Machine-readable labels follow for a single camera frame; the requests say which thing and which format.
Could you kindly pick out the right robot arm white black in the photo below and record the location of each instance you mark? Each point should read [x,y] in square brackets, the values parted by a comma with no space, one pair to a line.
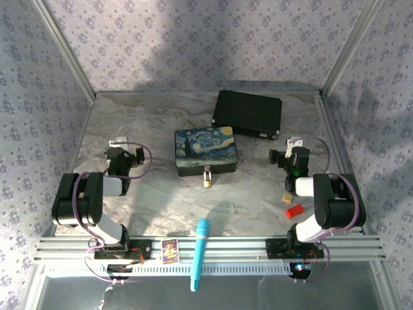
[335,203]

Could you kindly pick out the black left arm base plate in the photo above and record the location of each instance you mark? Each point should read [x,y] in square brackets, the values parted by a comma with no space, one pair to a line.
[142,250]

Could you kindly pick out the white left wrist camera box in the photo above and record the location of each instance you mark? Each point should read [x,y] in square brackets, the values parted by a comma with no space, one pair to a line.
[118,141]

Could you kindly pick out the starry night painted box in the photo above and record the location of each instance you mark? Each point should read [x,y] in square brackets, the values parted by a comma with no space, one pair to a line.
[206,150]

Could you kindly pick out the brass padlock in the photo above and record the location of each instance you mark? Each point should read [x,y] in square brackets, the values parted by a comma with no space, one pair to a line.
[208,181]

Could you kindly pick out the small colourful picture card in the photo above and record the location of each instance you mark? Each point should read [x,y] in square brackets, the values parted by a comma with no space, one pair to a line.
[170,252]

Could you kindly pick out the black hard case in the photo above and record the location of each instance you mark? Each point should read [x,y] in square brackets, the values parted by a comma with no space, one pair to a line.
[248,113]

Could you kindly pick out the small lit circuit board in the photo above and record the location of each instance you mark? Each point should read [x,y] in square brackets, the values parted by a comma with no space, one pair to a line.
[300,268]

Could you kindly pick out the aluminium frame post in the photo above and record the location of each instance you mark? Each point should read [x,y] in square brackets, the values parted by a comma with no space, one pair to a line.
[64,48]
[350,45]

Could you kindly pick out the blue marker pen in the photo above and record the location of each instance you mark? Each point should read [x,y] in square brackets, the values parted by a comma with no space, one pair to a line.
[200,245]

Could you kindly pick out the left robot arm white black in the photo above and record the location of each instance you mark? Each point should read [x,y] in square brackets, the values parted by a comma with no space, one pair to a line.
[77,200]

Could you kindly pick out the small tan wooden block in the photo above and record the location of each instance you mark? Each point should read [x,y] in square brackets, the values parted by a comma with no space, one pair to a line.
[286,198]

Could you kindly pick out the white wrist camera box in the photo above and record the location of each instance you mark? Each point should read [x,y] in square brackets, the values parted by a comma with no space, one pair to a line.
[118,141]
[294,142]

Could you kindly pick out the red plastic block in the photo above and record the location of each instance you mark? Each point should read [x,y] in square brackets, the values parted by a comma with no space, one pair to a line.
[294,211]

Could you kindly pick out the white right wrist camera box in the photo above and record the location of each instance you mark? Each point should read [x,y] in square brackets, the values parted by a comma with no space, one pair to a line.
[294,142]

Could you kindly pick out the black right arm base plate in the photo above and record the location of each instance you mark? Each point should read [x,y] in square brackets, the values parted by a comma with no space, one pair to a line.
[277,248]

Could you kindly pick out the aluminium rail beam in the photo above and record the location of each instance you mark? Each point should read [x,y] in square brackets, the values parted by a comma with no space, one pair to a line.
[226,248]

